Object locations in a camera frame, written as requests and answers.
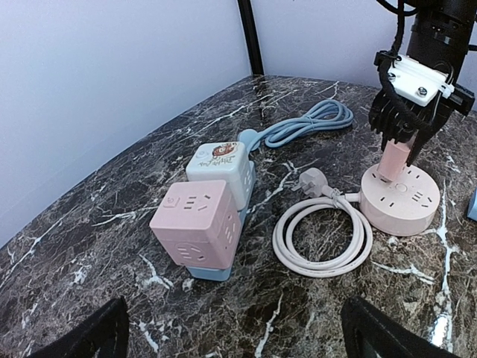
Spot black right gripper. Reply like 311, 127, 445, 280
368, 76, 473, 166

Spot pink round power socket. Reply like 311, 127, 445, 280
359, 165, 440, 236

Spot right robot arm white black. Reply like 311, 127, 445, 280
368, 1, 476, 166

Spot pink cube socket adapter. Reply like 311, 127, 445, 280
149, 181, 229, 266

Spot right black frame post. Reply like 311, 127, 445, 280
237, 0, 264, 75

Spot blue power strip cable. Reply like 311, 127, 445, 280
238, 100, 354, 152

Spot small blue charger plug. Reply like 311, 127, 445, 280
467, 189, 477, 222

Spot blue power strip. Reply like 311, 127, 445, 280
186, 162, 256, 280

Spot white cube socket adapter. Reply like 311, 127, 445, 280
186, 142, 253, 210

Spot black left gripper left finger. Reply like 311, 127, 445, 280
31, 296, 129, 358

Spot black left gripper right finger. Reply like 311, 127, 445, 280
341, 296, 451, 357

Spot white pink coiled cable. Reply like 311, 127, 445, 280
272, 167, 373, 279

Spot small pink charger plug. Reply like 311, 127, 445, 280
377, 140, 411, 181

